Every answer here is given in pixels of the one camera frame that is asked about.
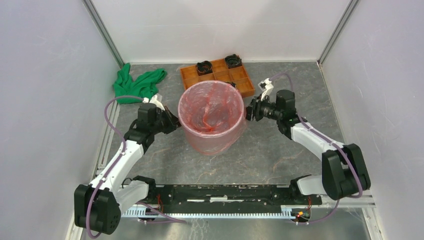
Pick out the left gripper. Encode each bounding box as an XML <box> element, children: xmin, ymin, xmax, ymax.
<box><xmin>150</xmin><ymin>106</ymin><xmax>185</xmax><ymax>135</ymax></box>

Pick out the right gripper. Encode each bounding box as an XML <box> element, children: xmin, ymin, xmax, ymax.
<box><xmin>236</xmin><ymin>93</ymin><xmax>282</xmax><ymax>122</ymax></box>

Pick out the red plastic trash bag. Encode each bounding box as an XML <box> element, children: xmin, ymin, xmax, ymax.
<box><xmin>177</xmin><ymin>80</ymin><xmax>247</xmax><ymax>156</ymax></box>

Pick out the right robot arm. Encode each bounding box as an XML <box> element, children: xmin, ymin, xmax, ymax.
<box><xmin>246</xmin><ymin>89</ymin><xmax>371</xmax><ymax>204</ymax></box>

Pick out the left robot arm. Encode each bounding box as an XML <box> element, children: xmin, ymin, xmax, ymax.
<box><xmin>74</xmin><ymin>103</ymin><xmax>180</xmax><ymax>235</ymax></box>

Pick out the orange compartment tray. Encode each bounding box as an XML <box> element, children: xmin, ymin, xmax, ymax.
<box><xmin>179</xmin><ymin>57</ymin><xmax>255</xmax><ymax>98</ymax></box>

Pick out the green cloth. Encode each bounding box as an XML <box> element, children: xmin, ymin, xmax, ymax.
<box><xmin>112</xmin><ymin>63</ymin><xmax>168</xmax><ymax>99</ymax></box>

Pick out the rolled black belt right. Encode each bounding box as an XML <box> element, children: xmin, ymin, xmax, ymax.
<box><xmin>224</xmin><ymin>54</ymin><xmax>243</xmax><ymax>69</ymax></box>

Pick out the rolled black belt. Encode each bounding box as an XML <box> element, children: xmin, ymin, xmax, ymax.
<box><xmin>224</xmin><ymin>54</ymin><xmax>243</xmax><ymax>69</ymax></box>
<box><xmin>195</xmin><ymin>60</ymin><xmax>213</xmax><ymax>76</ymax></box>

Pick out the rolled black belt left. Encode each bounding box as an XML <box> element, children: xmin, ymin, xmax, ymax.
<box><xmin>195</xmin><ymin>60</ymin><xmax>213</xmax><ymax>76</ymax></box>

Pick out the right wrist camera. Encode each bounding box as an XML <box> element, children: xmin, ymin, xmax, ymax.
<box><xmin>258</xmin><ymin>78</ymin><xmax>274</xmax><ymax>101</ymax></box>

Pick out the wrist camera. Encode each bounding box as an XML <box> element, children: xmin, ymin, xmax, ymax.
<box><xmin>142</xmin><ymin>93</ymin><xmax>165</xmax><ymax>111</ymax></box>
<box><xmin>258</xmin><ymin>78</ymin><xmax>274</xmax><ymax>101</ymax></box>

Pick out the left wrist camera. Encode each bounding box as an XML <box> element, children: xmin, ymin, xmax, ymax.
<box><xmin>142</xmin><ymin>93</ymin><xmax>165</xmax><ymax>111</ymax></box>

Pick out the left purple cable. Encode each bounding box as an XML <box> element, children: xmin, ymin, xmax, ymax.
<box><xmin>85</xmin><ymin>95</ymin><xmax>147</xmax><ymax>240</ymax></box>

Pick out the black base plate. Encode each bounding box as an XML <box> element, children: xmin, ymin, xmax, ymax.
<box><xmin>143</xmin><ymin>184</ymin><xmax>323</xmax><ymax>214</ymax></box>

